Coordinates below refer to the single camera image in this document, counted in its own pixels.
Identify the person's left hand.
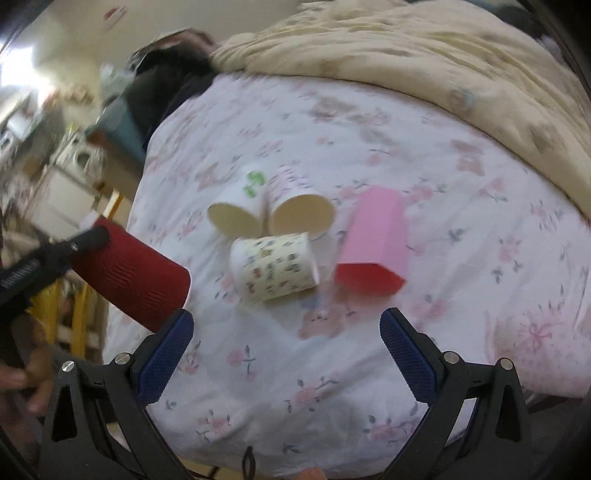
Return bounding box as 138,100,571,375
0,342,57,416

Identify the dark clothing pile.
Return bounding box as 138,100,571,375
127,28,218,153

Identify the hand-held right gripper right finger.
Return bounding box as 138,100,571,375
379,307,533,480

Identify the yellow wooden frame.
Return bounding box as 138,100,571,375
28,189,125,365

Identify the white cup with green print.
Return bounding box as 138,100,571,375
207,168,271,237

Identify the beige quilt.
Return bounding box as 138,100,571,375
210,0,591,222

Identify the white cup with pink print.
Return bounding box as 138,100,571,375
267,165,336,236

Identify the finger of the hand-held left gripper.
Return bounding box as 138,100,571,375
68,225,112,265

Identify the blue box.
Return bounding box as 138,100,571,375
85,90,148,171

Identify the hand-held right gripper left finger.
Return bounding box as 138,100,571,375
39,308,204,480

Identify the floral white bed sheet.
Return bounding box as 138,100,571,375
102,74,591,478

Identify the red ribbed cup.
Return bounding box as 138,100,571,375
69,217,193,333

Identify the white cabinet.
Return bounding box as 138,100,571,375
28,138,116,232

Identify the cream patterned paper cup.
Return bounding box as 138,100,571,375
229,232,320,303

